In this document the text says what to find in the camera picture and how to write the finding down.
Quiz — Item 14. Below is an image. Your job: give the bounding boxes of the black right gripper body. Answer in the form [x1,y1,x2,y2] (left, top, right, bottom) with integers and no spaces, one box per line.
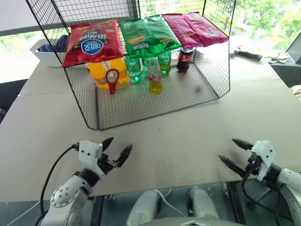
[242,150,262,178]

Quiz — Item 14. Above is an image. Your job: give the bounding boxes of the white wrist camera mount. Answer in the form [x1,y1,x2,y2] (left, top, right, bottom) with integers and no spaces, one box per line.
[250,140,275,182]
[78,139,106,182]

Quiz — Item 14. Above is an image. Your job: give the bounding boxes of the grey robot torso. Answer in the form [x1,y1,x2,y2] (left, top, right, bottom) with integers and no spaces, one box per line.
[140,216,238,226]

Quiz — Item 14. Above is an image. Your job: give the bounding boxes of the white cable under table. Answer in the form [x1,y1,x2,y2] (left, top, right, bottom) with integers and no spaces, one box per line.
[152,188,187,218]

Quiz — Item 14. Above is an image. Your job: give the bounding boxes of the magenta chip bag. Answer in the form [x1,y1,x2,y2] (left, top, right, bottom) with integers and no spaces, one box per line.
[185,12,230,47]
[161,13,203,49]

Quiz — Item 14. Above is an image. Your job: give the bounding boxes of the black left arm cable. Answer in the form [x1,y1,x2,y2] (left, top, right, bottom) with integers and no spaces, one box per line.
[40,143,79,226]

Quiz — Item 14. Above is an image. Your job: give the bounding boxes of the glass bottle with yellow drink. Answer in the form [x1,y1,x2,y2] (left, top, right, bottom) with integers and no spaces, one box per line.
[148,56,164,96]

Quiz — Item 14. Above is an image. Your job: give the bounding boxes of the white plastic basket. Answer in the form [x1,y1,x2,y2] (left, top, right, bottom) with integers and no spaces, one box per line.
[29,39,63,69]

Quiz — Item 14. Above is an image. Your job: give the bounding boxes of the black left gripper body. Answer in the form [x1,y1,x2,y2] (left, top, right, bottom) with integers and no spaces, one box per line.
[97,152,123,177]

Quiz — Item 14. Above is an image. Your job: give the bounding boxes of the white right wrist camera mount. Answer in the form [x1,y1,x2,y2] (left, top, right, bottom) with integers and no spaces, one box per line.
[250,140,275,182]

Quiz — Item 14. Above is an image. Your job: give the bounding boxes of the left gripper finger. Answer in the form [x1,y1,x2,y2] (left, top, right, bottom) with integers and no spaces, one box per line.
[116,144,134,169]
[101,137,115,156]

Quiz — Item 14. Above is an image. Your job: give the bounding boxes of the blue packets in basket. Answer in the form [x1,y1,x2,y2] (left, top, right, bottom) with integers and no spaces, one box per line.
[39,34,70,53]

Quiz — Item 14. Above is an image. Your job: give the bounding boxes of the grey rounded robot leg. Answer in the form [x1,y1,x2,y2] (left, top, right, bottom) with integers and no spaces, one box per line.
[126,189,166,226]
[186,186,221,220]

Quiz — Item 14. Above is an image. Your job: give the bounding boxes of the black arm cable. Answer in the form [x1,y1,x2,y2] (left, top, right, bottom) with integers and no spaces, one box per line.
[241,168,284,226]
[40,143,79,226]

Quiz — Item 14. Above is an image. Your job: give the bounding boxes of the black and white tool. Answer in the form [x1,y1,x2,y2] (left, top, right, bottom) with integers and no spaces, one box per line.
[230,45,263,61]

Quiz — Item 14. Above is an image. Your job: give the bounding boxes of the dark cola plastic bottle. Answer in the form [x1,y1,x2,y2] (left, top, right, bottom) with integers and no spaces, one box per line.
[176,47,196,73]

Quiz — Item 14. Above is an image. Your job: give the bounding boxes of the red chip bag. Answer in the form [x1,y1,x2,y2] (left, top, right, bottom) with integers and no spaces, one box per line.
[61,19,124,68]

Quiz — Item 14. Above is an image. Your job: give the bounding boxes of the green chip bag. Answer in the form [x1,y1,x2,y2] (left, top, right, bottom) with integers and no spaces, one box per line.
[145,15,182,55]
[118,18,163,59]

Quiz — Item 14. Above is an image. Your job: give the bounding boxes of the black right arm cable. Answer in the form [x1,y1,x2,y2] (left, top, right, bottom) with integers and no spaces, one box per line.
[241,168,284,226]

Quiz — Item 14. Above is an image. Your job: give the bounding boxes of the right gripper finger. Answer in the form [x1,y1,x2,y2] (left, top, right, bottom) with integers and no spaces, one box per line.
[218,154,246,178]
[231,138,255,151]

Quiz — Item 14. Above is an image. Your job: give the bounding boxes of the orange soda plastic bottle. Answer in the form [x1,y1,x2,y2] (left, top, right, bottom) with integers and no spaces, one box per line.
[86,61,111,89]
[110,57,131,85]

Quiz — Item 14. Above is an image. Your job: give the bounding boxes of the beige patterned item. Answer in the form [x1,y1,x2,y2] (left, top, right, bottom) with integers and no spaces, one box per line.
[290,84,301,102]

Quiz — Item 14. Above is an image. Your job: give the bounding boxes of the pale green crumpled item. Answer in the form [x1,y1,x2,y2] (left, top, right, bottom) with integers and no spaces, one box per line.
[265,52,288,64]

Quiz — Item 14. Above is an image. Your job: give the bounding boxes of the black wire grid rack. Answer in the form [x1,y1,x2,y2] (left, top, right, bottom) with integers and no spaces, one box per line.
[25,0,237,131]

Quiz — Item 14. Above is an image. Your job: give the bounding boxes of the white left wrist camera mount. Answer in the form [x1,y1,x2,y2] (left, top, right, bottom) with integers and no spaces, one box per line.
[78,139,106,182]

